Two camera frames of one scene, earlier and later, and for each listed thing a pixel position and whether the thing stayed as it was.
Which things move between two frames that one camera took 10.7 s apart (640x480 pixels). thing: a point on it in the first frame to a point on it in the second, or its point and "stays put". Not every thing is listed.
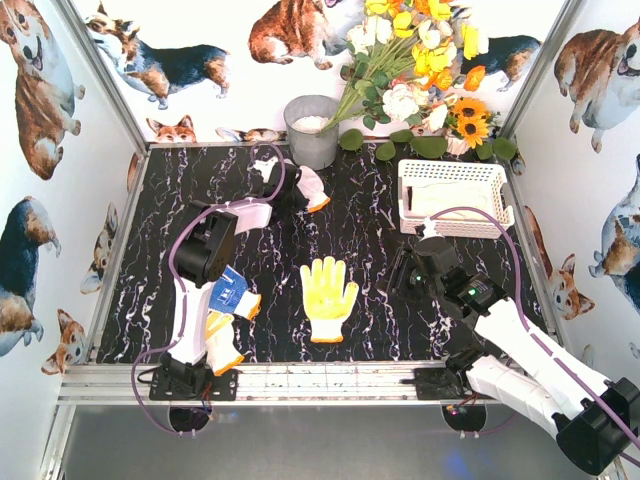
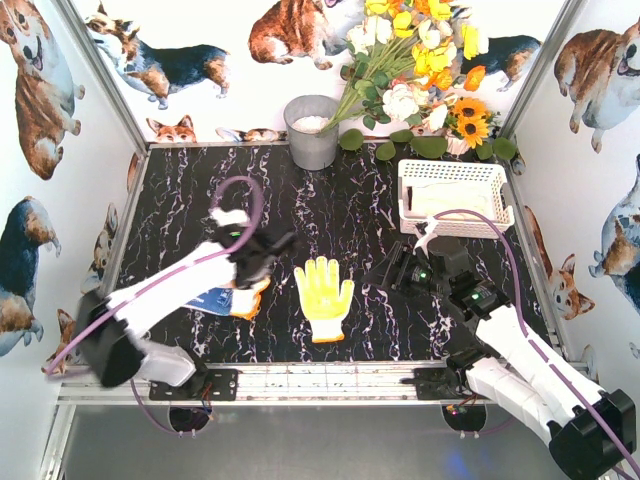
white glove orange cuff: [312, 188] to [245, 302]
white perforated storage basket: [427, 187] stays put
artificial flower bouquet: [408, 60] stays put
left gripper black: [286, 185] to [261, 262]
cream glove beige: [427, 200] stays put
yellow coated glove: [327, 300] stays put
